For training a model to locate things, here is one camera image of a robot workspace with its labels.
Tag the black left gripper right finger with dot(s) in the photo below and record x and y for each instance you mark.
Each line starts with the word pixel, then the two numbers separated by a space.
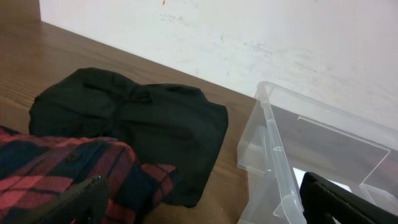
pixel 324 202

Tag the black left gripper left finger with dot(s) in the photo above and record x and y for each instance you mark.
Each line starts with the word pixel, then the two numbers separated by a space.
pixel 84 203

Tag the red navy plaid shirt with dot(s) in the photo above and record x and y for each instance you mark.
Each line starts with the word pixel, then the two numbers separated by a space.
pixel 35 170

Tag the large black garment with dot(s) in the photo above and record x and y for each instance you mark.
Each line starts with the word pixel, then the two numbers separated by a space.
pixel 164 123

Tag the clear plastic storage bin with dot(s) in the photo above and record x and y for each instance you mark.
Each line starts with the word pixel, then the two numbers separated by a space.
pixel 288 135

